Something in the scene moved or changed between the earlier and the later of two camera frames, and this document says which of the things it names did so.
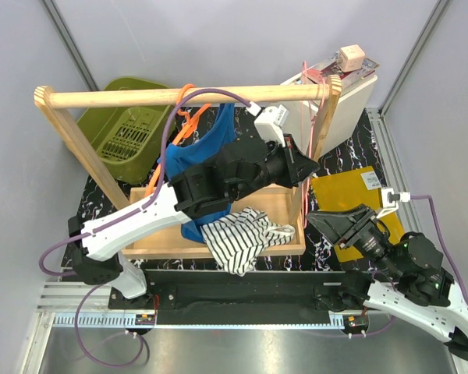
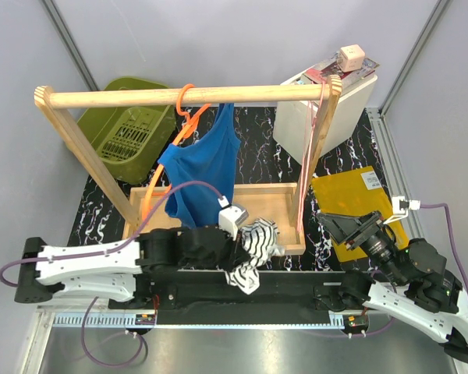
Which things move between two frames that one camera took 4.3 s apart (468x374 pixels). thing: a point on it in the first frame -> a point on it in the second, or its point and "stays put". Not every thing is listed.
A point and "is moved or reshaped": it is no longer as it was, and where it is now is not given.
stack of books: x=320 y=72 stays put
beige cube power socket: x=351 y=58 stays put
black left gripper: x=295 y=161 -> x=236 y=255
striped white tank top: x=237 y=239 is moved or reshaped
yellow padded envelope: x=350 y=190 stays put
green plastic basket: x=127 y=140 stays put
